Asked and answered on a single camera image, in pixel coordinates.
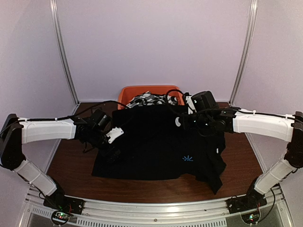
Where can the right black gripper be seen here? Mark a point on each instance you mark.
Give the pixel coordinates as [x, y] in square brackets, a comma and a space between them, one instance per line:
[184, 123]

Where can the round picture brooch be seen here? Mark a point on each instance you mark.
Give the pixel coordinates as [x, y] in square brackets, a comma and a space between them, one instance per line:
[177, 122]

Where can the black t-shirt blue logo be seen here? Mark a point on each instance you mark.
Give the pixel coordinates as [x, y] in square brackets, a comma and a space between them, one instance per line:
[153, 147]

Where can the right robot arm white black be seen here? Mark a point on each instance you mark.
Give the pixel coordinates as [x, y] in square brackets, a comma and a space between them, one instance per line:
[286, 127]

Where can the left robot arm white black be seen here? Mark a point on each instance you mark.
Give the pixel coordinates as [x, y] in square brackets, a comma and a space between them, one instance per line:
[19, 131]

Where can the black brooch display tray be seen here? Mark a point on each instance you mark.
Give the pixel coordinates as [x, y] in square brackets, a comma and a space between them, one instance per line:
[95, 110]

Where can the orange plastic bin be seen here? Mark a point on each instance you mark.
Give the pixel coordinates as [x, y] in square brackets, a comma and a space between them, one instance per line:
[128, 93]

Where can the black white checkered shirt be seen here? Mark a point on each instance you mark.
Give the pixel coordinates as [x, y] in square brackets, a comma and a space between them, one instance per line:
[147, 99]

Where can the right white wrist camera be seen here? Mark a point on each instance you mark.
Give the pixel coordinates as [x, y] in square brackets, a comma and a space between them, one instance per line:
[191, 107]

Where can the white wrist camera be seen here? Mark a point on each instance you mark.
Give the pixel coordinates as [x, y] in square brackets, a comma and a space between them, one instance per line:
[191, 107]
[114, 134]

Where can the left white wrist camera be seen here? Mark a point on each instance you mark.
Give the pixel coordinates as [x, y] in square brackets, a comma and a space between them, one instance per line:
[114, 134]

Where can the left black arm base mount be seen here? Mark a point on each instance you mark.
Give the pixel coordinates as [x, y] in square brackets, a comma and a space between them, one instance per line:
[64, 203]

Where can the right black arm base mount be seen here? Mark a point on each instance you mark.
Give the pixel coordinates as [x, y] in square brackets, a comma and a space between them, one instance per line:
[244, 203]

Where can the aluminium front rail frame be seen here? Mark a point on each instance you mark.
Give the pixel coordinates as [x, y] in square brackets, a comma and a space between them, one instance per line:
[211, 213]

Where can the right aluminium corner post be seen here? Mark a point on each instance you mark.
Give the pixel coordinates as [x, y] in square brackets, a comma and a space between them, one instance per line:
[246, 47]

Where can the aluminium corner post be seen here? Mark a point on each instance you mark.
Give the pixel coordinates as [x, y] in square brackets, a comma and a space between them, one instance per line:
[246, 47]
[62, 52]

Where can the left aluminium corner post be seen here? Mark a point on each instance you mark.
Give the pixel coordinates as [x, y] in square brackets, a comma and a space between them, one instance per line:
[62, 52]

